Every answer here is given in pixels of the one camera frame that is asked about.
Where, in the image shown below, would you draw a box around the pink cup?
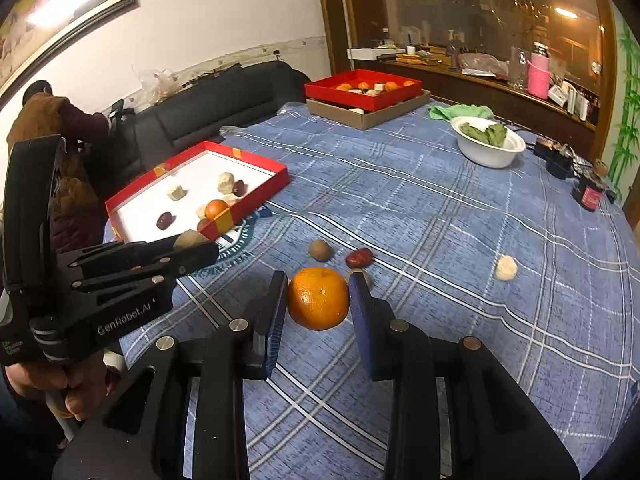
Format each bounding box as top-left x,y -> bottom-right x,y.
527,52 -> 552,99

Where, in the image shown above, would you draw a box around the green leaves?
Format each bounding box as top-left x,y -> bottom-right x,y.
459,122 -> 508,148

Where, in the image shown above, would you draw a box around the blue plaid tablecloth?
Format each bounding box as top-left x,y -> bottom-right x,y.
102,100 -> 640,480

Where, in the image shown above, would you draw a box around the person's left hand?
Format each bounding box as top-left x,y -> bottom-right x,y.
7,352 -> 122,422

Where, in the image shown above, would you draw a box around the red box with food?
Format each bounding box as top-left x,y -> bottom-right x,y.
304,69 -> 424,112

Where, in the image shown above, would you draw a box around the clear plastic wrapping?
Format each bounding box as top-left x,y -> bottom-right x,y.
131,64 -> 178,98

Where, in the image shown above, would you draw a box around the wooden cabinet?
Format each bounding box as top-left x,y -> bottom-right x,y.
314,0 -> 621,161

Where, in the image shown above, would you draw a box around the green bamboo wall sticker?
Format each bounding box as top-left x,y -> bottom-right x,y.
607,20 -> 640,196

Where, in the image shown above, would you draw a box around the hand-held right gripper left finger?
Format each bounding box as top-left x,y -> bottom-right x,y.
52,270 -> 290,480

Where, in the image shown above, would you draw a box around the framed wall picture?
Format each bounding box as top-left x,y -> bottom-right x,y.
0,0 -> 140,98

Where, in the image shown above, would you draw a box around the white flat box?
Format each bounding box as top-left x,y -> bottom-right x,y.
346,46 -> 406,61

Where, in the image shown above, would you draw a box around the green cloth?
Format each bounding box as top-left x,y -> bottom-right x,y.
429,104 -> 493,122

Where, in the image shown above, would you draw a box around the dark jar with red label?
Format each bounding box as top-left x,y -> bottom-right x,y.
574,170 -> 607,212

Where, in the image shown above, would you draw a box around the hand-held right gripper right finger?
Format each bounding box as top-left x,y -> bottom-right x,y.
347,272 -> 581,480

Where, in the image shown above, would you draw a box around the crumpled plastic bag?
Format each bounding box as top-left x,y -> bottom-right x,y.
457,52 -> 511,77

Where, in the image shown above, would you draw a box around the black sofa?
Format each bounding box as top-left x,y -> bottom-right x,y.
87,60 -> 311,201

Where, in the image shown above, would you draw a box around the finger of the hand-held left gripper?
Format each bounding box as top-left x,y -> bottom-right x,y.
59,239 -> 177,282
74,243 -> 222,295

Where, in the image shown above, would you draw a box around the black power adapter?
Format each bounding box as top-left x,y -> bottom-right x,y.
532,139 -> 576,178

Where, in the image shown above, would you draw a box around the white bowl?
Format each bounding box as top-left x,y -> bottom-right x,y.
450,116 -> 527,169

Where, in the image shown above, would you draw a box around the red tray with white inside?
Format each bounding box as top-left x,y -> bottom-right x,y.
105,141 -> 290,245

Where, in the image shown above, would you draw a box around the clear glass pitcher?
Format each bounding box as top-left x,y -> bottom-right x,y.
509,46 -> 531,90

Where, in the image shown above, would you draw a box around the brown cardboard box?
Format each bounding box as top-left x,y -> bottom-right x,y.
306,89 -> 432,131

